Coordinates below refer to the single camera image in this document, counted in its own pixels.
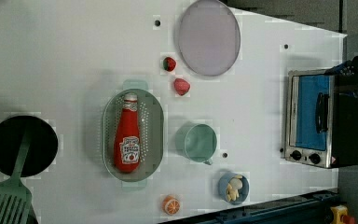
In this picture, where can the toy banana pieces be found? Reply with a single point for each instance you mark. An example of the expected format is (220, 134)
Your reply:
(233, 188)

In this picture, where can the dark red toy strawberry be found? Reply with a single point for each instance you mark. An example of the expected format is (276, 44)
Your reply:
(169, 64)

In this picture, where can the lilac round plate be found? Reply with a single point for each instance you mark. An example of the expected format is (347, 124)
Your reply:
(209, 37)

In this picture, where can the red plush ketchup bottle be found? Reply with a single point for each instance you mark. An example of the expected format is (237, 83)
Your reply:
(127, 140)

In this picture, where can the green slotted spatula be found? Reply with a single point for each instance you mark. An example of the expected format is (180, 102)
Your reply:
(15, 198)

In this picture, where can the silver toaster oven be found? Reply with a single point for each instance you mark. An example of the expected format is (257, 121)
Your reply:
(321, 119)

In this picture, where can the pink toy strawberry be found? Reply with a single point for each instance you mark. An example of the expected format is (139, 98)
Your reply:
(181, 86)

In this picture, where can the black round pan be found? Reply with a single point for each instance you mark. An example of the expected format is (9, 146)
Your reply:
(42, 151)

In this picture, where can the yellow red clamp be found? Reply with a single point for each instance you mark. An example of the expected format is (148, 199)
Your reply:
(341, 215)

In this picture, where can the blue bowl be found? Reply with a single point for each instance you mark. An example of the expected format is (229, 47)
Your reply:
(222, 184)

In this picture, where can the green mug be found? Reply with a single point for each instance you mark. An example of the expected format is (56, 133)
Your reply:
(196, 142)

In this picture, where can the toy orange half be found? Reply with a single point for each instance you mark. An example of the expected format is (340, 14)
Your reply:
(171, 205)

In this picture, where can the green oval strainer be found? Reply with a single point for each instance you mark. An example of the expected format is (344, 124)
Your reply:
(151, 125)

